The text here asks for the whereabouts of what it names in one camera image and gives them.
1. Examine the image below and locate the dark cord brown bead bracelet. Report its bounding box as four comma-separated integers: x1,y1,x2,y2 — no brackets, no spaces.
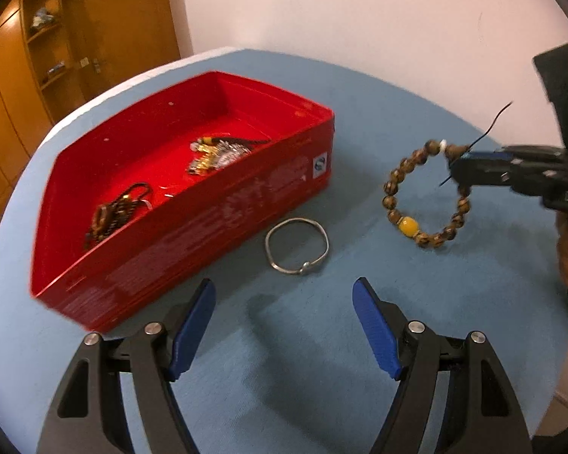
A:
84,183,153,249

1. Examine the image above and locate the gold charm black cord strap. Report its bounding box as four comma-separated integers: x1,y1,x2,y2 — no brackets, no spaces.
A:
192,135,273,153

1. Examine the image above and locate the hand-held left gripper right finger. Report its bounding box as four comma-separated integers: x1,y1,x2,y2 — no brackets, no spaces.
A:
351,277,533,454

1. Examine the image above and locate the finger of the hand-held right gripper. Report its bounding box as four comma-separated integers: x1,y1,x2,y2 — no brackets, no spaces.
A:
468,146,568,171
449,153,557,197

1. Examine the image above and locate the thin silver bangle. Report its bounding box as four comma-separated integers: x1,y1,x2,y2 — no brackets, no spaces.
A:
265,218,331,276

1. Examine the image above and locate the wooden wardrobe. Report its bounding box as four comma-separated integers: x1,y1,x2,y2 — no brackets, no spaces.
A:
0,9,54,238

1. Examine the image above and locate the grey shelf figurine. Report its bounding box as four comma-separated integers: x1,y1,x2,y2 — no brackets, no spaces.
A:
32,7,58,27

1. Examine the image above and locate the silver chain necklace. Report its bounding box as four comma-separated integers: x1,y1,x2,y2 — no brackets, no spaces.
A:
187,144,253,176

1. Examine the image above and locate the red cardboard box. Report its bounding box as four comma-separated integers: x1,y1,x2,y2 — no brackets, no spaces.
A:
30,71,336,334

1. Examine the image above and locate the wooden door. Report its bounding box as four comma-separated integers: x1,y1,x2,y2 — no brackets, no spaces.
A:
64,0,181,105

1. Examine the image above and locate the wooden corner shelf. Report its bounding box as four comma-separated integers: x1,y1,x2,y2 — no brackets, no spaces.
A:
21,0,87,124

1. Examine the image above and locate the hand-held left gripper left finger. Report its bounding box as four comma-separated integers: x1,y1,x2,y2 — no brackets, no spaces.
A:
37,278,217,454

